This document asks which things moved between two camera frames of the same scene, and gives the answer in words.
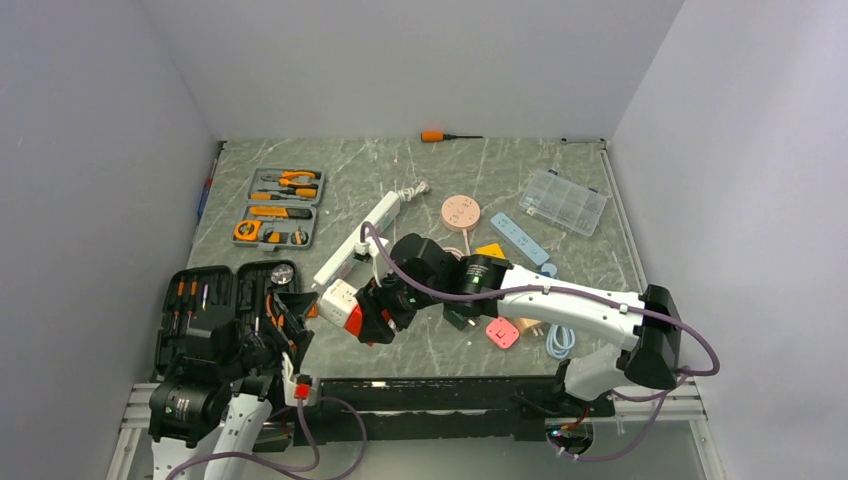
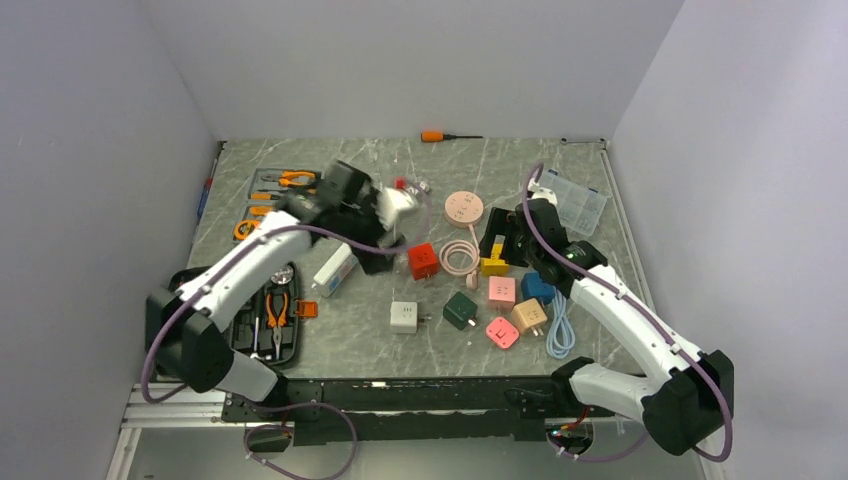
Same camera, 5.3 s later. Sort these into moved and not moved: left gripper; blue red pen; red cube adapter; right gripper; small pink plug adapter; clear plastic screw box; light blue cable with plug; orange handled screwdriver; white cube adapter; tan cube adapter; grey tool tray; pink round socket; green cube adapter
Moved: pink round socket; white cube adapter; red cube adapter; right gripper; left gripper
Not moved: clear plastic screw box; grey tool tray; green cube adapter; tan cube adapter; small pink plug adapter; light blue cable with plug; blue red pen; orange handled screwdriver
